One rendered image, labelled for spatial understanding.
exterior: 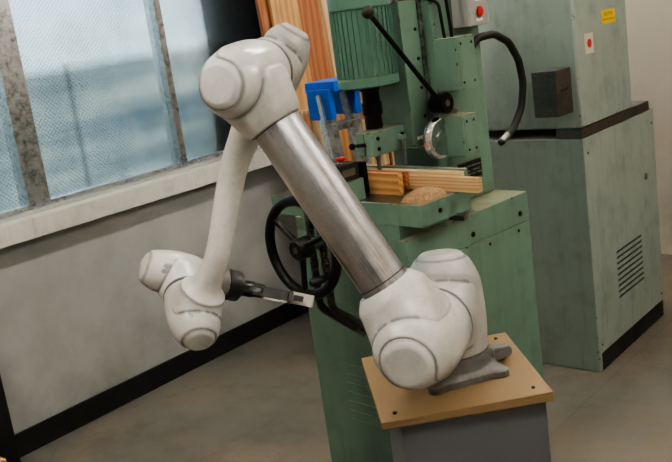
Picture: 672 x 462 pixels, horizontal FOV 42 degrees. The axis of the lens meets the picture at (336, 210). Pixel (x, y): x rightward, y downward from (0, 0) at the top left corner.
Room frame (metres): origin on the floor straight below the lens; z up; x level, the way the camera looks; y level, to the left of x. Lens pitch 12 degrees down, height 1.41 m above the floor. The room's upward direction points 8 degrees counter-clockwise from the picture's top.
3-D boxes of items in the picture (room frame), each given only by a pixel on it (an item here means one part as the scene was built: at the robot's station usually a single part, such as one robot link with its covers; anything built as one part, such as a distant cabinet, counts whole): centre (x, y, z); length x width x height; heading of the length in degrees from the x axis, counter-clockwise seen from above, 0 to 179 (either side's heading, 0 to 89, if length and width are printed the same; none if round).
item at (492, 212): (2.62, -0.23, 0.76); 0.57 x 0.45 x 0.09; 133
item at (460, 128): (2.55, -0.39, 1.02); 0.09 x 0.07 x 0.12; 43
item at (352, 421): (2.62, -0.23, 0.35); 0.58 x 0.45 x 0.71; 133
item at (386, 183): (2.47, -0.11, 0.93); 0.23 x 0.02 x 0.06; 43
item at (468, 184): (2.52, -0.16, 0.92); 0.65 x 0.02 x 0.04; 43
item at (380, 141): (2.55, -0.16, 1.03); 0.14 x 0.07 x 0.09; 133
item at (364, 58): (2.54, -0.14, 1.35); 0.18 x 0.18 x 0.31
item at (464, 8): (2.66, -0.47, 1.40); 0.10 x 0.06 x 0.16; 133
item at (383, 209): (2.48, -0.05, 0.87); 0.61 x 0.30 x 0.06; 43
